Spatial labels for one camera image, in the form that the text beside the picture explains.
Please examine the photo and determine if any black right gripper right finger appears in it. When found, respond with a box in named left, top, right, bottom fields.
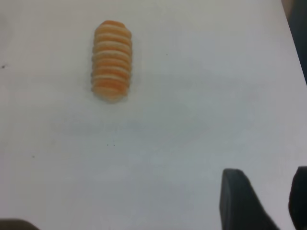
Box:
left=288, top=166, right=307, bottom=230

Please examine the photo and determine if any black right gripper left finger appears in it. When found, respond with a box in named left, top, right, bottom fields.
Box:
left=219, top=168, right=282, bottom=230

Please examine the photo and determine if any orange ridged bread roll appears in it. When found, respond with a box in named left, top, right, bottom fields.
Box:
left=91, top=20, right=133, bottom=104

